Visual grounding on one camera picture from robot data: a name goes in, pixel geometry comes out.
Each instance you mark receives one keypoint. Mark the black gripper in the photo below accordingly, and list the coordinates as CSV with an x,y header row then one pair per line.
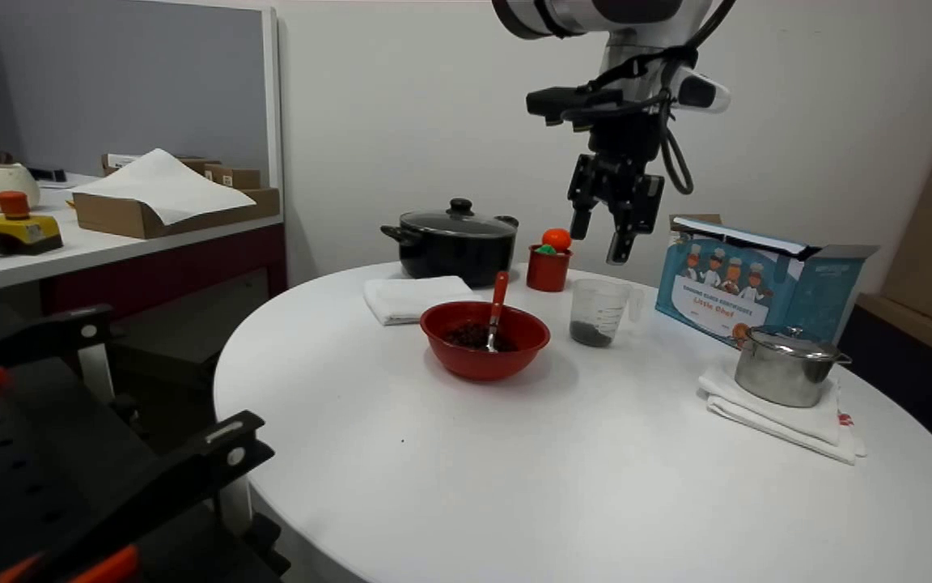
x,y
629,148

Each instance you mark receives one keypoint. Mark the clear plastic jug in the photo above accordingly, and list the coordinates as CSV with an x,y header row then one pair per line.
x,y
600,304

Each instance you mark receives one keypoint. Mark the dark bean clump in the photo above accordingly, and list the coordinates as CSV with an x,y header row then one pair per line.
x,y
589,335

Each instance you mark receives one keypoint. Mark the orange toy fruit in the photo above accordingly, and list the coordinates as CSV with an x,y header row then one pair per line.
x,y
558,238

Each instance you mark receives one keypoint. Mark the small red cup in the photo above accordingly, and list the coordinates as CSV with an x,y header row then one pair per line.
x,y
549,272

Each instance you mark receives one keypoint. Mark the black glass pot lid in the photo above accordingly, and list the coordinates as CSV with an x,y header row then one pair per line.
x,y
456,222

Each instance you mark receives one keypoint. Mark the blue printed cardboard box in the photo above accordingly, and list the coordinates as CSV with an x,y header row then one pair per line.
x,y
741,287

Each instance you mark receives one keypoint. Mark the black cooking pot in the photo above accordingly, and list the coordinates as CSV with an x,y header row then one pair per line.
x,y
455,257

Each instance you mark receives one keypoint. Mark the red plastic bowl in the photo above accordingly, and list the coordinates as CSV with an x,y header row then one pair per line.
x,y
484,360

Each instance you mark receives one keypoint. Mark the white folded cloth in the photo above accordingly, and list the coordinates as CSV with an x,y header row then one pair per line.
x,y
405,300

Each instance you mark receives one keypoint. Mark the small steel pot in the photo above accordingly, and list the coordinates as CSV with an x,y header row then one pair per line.
x,y
784,374

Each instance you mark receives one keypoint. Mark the white paper sheet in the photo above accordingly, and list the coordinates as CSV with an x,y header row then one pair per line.
x,y
164,184

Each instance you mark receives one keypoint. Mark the flat brown cardboard box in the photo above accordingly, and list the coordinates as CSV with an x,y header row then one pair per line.
x,y
120,218

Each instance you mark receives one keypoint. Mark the white side desk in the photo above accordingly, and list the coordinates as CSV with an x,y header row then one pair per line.
x,y
111,271

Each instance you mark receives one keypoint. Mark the grey partition panel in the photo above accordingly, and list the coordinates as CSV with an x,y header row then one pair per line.
x,y
111,76

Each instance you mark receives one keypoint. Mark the yellow emergency stop button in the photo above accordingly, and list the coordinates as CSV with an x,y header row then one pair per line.
x,y
15,227

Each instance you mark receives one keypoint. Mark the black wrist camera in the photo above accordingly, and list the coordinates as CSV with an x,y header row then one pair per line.
x,y
568,102

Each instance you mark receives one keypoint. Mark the black metal stand frame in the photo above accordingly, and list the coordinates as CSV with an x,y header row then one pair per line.
x,y
45,475

